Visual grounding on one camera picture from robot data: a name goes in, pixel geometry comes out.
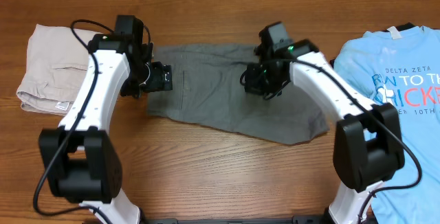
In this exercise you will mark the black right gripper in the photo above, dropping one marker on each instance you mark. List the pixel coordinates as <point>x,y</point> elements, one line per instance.
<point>254,86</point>

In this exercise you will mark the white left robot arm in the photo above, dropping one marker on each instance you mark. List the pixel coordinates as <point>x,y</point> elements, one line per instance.
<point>81,164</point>

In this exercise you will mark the folded beige shorts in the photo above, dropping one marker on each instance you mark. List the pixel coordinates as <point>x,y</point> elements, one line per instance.
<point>56,65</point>

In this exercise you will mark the light blue printed t-shirt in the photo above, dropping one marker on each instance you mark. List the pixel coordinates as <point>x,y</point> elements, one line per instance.
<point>402,68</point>

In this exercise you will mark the grey shorts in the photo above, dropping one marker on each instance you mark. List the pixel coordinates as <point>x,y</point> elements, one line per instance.
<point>206,91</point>

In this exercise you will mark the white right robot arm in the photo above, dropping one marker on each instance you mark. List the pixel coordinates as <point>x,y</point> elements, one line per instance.
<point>367,149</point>

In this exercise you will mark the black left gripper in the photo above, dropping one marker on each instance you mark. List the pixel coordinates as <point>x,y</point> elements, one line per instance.
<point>161,80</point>

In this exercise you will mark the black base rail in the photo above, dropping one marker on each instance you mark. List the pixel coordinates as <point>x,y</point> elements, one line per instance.
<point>308,219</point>

